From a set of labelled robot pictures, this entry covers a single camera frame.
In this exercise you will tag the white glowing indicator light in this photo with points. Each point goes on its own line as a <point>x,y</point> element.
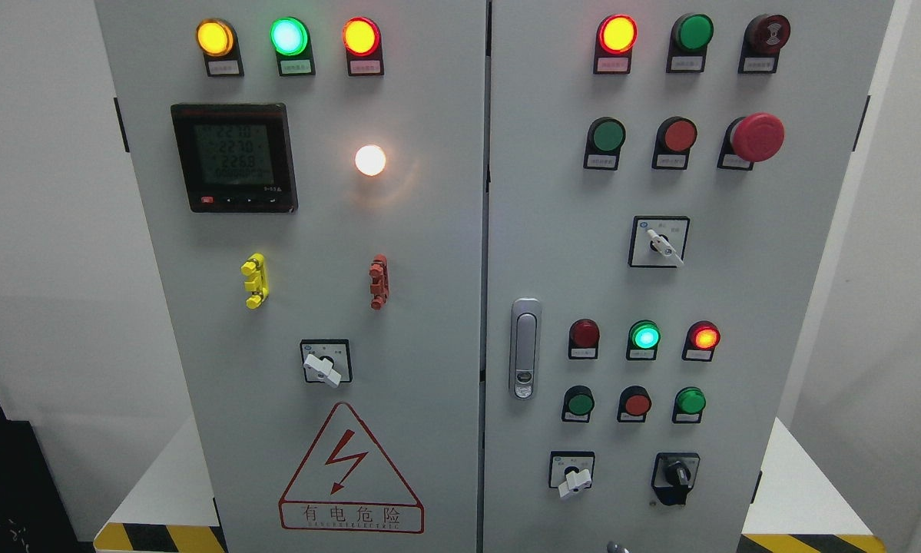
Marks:
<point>370,160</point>

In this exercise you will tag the black key selector switch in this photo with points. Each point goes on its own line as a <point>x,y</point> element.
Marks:
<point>674,476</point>

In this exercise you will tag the red push button lower middle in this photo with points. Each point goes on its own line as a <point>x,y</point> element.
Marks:
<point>634,404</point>

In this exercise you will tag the green indicator light top left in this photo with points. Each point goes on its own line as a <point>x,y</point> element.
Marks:
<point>290,36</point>

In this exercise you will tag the green indicator light top right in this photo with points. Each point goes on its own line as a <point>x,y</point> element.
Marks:
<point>693,32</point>

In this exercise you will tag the grey electrical control cabinet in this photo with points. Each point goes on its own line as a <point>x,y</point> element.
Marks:
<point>490,194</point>

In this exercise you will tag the red terminal connector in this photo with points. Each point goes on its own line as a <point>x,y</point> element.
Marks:
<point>379,273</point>

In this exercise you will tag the red electrical hazard warning sticker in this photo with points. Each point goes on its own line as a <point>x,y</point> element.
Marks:
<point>347,482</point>

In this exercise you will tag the red-orange indicator light top left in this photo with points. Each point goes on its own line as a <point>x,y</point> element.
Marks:
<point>361,36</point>

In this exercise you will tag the black box with antenna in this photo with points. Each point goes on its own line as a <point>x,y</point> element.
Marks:
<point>32,514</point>

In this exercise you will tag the dark red buzzer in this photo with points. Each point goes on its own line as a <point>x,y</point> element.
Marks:
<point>766,34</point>

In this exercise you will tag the red indicator light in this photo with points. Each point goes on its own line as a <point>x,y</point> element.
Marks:
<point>703,336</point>
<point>584,334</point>
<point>617,34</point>

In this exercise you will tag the yellow terminal connector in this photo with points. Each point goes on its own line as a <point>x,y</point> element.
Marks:
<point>254,271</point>

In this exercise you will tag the green push button lower right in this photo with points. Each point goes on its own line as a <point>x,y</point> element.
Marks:
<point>689,404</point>

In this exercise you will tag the silver door latch handle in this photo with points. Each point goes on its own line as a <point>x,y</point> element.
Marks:
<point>523,347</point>

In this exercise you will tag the white rotary selector switch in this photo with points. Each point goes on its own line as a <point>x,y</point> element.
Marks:
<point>570,471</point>
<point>327,361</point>

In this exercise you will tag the red emergency stop mushroom button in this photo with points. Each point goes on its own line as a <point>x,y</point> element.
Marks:
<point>757,137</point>

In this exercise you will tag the black digital power meter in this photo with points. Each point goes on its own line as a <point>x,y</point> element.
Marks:
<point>236,158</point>

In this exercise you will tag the red push button upper row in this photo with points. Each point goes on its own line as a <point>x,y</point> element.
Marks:
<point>677,134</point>

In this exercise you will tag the green push button upper row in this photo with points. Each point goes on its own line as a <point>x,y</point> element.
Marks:
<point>606,135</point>

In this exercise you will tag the red indicator light lower left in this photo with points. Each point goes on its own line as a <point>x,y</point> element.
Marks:
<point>584,334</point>

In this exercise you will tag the yellow indicator light top left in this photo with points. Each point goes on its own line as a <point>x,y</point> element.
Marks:
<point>215,37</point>

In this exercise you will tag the green indicator light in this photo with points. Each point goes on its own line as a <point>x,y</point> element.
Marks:
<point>290,36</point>
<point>693,32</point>
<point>644,335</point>

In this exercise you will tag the green push button lower left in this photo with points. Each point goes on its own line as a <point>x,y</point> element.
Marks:
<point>578,404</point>

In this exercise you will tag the upper right white selector switch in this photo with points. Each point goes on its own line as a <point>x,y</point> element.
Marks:
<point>658,241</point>

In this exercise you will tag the lower white rotary selector switch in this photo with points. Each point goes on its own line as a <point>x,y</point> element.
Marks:
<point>570,471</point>

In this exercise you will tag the left white rotary selector switch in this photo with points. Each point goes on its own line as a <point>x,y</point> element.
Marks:
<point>327,361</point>

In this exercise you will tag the red indicator light top right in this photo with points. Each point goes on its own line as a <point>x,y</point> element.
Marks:
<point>617,34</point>

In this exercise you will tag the white platform with hazard stripes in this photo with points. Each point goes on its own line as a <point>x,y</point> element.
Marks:
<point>795,509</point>

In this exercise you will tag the green indicator light lower middle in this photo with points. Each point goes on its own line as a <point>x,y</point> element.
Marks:
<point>644,335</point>

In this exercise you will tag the red indicator light lower right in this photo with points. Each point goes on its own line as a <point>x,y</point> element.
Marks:
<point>703,336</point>

